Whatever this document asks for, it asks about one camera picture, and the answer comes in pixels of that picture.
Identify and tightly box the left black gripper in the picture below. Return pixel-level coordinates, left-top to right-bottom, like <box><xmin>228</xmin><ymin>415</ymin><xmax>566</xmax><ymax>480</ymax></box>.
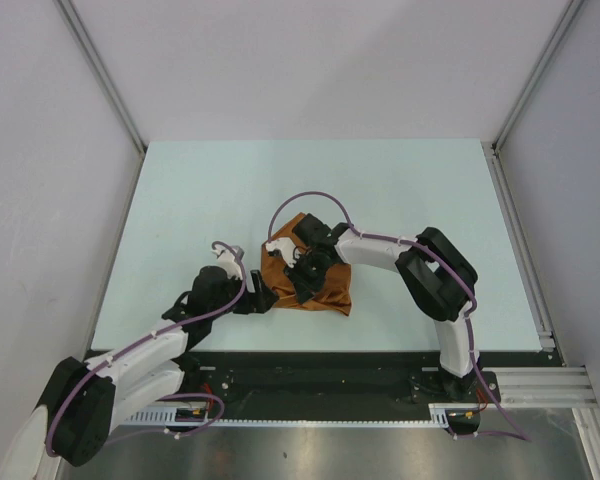
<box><xmin>208</xmin><ymin>269</ymin><xmax>277</xmax><ymax>320</ymax></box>

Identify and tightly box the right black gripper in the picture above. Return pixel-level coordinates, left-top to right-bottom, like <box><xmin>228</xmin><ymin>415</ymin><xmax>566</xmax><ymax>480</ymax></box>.
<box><xmin>283</xmin><ymin>252</ymin><xmax>330</xmax><ymax>305</ymax></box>

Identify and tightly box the orange cloth napkin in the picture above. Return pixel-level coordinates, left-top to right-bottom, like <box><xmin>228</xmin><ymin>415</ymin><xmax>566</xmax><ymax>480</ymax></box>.
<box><xmin>261</xmin><ymin>213</ymin><xmax>352</xmax><ymax>315</ymax></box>

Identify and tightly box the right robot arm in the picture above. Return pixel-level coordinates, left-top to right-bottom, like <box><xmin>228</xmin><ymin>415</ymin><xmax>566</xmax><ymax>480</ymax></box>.
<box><xmin>266</xmin><ymin>214</ymin><xmax>479</xmax><ymax>401</ymax></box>

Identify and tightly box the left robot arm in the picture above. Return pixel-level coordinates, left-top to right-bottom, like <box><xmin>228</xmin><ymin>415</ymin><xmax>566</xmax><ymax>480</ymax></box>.
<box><xmin>39</xmin><ymin>266</ymin><xmax>278</xmax><ymax>466</ymax></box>

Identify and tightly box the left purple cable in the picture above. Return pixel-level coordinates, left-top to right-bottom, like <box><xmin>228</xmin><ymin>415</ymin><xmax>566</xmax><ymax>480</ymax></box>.
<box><xmin>44</xmin><ymin>240</ymin><xmax>247</xmax><ymax>459</ymax></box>

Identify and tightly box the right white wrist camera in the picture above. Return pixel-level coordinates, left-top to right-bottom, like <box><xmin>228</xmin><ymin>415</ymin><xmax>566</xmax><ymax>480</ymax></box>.
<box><xmin>265</xmin><ymin>237</ymin><xmax>296</xmax><ymax>267</ymax></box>

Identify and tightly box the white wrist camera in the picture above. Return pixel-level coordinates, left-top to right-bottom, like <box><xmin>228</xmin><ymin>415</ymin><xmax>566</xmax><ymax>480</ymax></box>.
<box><xmin>265</xmin><ymin>237</ymin><xmax>296</xmax><ymax>267</ymax></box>
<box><xmin>212</xmin><ymin>242</ymin><xmax>244</xmax><ymax>280</ymax></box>

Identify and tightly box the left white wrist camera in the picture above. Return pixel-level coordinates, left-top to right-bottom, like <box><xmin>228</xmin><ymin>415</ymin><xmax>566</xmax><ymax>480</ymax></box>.
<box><xmin>212</xmin><ymin>242</ymin><xmax>244</xmax><ymax>280</ymax></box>

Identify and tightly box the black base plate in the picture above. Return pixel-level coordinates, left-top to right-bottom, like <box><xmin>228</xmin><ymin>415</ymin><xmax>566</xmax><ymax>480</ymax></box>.
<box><xmin>82</xmin><ymin>347</ymin><xmax>504</xmax><ymax>434</ymax></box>

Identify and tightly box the white slotted cable duct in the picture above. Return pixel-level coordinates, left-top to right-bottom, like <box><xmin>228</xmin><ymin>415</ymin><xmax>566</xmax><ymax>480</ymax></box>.
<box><xmin>122</xmin><ymin>403</ymin><xmax>454</xmax><ymax>427</ymax></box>

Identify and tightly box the aluminium frame rail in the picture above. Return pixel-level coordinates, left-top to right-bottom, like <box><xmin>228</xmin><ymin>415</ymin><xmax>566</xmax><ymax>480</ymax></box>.
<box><xmin>488</xmin><ymin>367</ymin><xmax>597</xmax><ymax>408</ymax></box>

